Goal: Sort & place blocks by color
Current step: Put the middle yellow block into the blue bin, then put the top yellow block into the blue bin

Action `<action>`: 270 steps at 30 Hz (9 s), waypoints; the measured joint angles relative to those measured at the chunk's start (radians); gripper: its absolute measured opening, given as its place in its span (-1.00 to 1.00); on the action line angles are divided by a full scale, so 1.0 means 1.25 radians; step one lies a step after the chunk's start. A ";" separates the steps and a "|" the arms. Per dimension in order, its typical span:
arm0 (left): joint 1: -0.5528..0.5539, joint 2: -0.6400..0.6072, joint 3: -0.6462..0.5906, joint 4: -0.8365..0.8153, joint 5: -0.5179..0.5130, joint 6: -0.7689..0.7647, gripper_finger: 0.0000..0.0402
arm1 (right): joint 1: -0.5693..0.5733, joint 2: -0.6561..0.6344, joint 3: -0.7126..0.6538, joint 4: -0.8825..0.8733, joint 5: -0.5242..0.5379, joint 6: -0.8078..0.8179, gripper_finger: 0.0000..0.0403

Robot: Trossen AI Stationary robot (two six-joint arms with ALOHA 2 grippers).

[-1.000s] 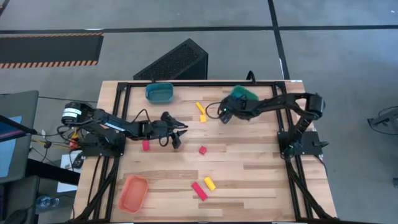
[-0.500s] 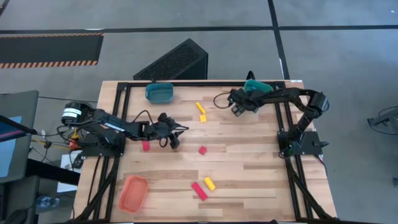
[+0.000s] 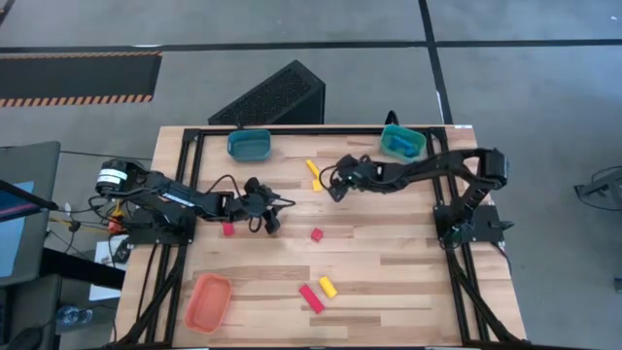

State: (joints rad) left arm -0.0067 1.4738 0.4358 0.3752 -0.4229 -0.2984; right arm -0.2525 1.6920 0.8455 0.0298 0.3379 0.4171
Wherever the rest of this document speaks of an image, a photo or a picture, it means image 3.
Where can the yellow cylinder block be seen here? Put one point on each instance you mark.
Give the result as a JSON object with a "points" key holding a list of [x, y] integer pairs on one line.
{"points": [[328, 287]]}

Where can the black hazard-striped floor mat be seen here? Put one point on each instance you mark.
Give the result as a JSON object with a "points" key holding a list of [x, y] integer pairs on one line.
{"points": [[73, 75]]}

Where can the green plastic bin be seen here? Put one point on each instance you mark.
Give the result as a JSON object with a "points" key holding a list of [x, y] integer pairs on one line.
{"points": [[386, 141]]}

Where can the long blue block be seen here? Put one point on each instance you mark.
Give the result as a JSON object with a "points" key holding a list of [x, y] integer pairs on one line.
{"points": [[401, 142]]}

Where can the long red block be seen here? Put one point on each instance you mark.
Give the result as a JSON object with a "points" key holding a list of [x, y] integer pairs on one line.
{"points": [[311, 299]]}

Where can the white paper sheet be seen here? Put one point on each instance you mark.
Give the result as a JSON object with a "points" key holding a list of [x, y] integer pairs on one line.
{"points": [[104, 291]]}

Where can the clear water bottle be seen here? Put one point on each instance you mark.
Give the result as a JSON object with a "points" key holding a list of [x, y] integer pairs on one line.
{"points": [[73, 316]]}

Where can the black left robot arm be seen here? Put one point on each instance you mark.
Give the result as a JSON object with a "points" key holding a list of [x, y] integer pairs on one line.
{"points": [[184, 199]]}

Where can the black rod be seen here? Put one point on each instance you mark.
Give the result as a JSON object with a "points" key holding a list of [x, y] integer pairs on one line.
{"points": [[29, 195]]}

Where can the black mesh computer case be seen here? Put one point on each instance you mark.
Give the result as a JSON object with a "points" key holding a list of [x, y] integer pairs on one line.
{"points": [[272, 97]]}

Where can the black shelf board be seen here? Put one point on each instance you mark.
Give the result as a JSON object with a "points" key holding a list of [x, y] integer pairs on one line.
{"points": [[73, 267]]}

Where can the black computer mouse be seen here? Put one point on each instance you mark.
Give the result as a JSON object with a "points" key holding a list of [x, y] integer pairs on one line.
{"points": [[26, 340]]}

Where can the long yellow block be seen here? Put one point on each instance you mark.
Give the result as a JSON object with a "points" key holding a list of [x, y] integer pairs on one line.
{"points": [[312, 168]]}

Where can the black aluminium table frame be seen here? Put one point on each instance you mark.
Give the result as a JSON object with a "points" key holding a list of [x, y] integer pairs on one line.
{"points": [[316, 131]]}

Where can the grey framed monitor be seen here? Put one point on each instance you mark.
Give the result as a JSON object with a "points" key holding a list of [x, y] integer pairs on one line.
{"points": [[29, 160]]}

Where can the blue plastic bin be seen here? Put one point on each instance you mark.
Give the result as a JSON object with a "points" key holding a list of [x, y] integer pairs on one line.
{"points": [[249, 146]]}

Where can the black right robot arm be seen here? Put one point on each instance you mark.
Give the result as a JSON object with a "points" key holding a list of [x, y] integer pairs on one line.
{"points": [[437, 167]]}

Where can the orange plastic bin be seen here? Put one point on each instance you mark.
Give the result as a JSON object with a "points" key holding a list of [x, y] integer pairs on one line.
{"points": [[208, 304]]}

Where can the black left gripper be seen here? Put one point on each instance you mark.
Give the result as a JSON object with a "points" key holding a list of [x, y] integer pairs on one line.
{"points": [[248, 206]]}

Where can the rounded blue block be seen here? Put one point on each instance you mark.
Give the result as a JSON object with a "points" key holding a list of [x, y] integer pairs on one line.
{"points": [[411, 152]]}

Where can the red cube block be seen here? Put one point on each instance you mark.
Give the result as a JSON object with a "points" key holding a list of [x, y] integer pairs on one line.
{"points": [[317, 234]]}

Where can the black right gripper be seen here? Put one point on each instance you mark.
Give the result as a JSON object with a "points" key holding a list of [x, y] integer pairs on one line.
{"points": [[364, 175]]}

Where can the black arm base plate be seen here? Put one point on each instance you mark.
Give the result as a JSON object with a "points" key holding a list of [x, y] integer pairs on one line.
{"points": [[486, 228], [146, 235]]}

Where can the small red block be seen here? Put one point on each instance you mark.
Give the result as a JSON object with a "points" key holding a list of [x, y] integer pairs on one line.
{"points": [[228, 229]]}

